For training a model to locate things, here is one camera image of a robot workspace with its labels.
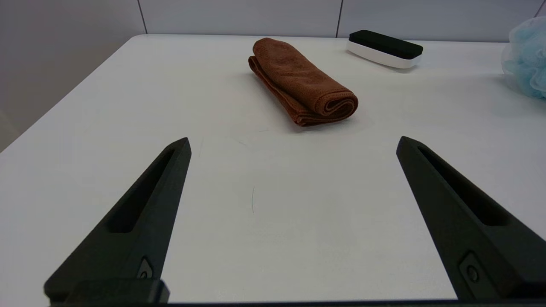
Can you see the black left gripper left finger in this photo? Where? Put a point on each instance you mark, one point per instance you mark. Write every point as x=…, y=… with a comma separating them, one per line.
x=140, y=221

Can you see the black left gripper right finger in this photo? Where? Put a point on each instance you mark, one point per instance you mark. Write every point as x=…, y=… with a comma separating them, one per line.
x=469, y=221

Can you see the blue mesh bath loofah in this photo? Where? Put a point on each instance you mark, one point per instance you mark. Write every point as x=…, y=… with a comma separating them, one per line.
x=529, y=59

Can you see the black and white eraser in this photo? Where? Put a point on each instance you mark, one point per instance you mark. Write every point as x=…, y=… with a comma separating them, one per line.
x=384, y=46

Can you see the brown folded towel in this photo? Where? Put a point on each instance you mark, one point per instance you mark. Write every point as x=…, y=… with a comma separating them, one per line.
x=303, y=83

